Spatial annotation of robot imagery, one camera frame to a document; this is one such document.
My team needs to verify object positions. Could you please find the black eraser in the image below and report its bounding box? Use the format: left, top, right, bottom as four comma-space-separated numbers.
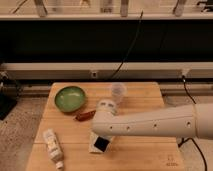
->
94, 137, 109, 152

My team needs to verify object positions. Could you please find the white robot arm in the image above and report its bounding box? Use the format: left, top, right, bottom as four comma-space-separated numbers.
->
91, 99, 213, 140

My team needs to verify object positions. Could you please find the white sponge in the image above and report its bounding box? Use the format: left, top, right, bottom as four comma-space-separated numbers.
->
88, 131, 111, 154

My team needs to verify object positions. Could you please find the brown chili pepper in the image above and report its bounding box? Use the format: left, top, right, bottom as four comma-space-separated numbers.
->
75, 110, 96, 121

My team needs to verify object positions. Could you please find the clear plastic cup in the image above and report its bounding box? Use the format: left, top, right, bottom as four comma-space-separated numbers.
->
110, 82, 127, 104

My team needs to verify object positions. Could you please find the green bowl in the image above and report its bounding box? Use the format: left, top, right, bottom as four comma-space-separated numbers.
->
54, 86, 86, 113

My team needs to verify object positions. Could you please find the white plastic bottle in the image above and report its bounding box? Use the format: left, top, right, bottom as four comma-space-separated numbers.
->
43, 129, 64, 171

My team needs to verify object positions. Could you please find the black equipment at left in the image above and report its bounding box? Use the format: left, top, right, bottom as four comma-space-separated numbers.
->
0, 71, 21, 121

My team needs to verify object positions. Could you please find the black floor cable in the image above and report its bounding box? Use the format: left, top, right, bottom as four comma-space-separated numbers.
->
176, 75, 208, 171

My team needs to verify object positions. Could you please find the black hanging cable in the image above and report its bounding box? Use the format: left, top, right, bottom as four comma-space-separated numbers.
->
104, 9, 145, 82

